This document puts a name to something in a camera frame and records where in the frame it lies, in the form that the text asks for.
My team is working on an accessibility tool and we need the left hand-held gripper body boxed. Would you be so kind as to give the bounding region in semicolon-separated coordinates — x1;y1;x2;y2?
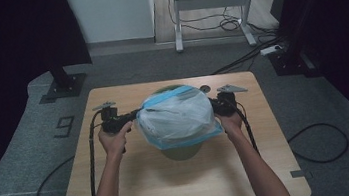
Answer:
92;99;130;136

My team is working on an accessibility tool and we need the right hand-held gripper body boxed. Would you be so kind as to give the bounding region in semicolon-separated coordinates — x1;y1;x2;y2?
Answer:
214;82;252;118

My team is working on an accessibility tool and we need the white plastic bag blue edge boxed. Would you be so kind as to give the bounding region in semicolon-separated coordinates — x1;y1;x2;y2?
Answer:
132;81;226;154

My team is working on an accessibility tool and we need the green plastic trash bin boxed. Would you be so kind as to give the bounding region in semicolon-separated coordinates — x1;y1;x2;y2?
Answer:
150;81;205;164

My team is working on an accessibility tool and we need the person's right hand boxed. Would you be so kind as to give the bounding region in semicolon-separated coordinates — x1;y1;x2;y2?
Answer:
215;111;246;141

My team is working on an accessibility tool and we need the person's left hand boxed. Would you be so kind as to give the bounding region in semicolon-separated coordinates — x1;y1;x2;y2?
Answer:
97;121;137;161

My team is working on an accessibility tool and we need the black stand base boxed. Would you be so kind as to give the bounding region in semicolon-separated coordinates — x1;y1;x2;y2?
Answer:
36;63;90;104

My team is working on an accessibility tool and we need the white power strip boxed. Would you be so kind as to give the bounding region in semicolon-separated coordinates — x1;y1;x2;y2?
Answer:
259;44;284;57

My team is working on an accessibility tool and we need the black stand with slanted pole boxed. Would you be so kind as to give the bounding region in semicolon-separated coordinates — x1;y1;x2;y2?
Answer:
260;0;349;84

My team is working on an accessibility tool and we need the grey tape strip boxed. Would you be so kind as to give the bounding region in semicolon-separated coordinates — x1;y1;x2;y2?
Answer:
289;168;313;179

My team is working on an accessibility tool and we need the white cabinet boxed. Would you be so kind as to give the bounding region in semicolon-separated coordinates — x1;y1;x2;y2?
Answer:
64;0;159;48

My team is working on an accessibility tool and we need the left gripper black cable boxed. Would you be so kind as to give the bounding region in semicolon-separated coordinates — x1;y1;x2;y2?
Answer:
24;110;114;196

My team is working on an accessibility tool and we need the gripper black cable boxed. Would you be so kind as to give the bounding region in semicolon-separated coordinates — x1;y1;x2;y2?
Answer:
24;110;114;196
229;85;349;175

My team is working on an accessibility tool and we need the black floor cable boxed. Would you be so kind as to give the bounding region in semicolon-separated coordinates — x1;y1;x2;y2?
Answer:
207;35;290;76

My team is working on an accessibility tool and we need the coiled black desk cable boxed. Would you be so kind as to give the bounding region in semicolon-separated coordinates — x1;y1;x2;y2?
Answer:
167;0;281;47

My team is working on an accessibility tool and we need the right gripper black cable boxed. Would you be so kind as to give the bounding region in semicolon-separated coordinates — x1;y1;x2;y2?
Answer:
229;85;349;175

